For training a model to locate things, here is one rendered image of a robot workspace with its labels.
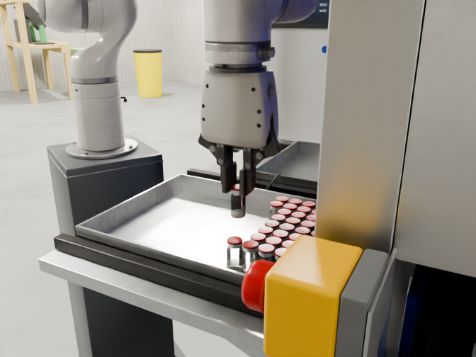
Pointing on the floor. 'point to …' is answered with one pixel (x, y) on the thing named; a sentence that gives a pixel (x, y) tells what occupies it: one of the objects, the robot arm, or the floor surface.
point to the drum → (149, 72)
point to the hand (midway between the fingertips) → (238, 178)
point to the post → (367, 122)
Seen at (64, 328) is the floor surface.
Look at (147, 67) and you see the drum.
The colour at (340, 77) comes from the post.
